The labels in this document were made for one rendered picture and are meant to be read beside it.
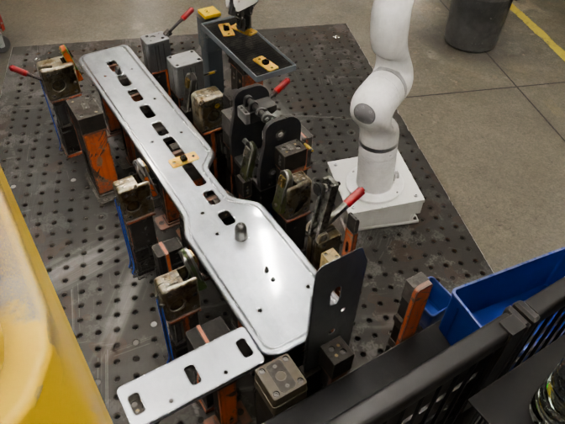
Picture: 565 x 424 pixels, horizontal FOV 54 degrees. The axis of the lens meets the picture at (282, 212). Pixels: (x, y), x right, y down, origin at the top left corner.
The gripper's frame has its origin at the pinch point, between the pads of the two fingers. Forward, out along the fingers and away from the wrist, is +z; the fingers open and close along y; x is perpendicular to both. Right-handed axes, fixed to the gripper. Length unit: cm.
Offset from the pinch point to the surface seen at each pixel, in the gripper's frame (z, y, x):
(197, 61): 13.0, 10.5, -10.7
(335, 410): 21, 73, 87
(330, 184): 3, 39, 60
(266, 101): 8.2, 18.1, 24.1
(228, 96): 14.2, 16.8, 8.4
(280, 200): 21, 35, 44
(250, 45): 7.9, -1.7, 0.9
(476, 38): 112, -256, -11
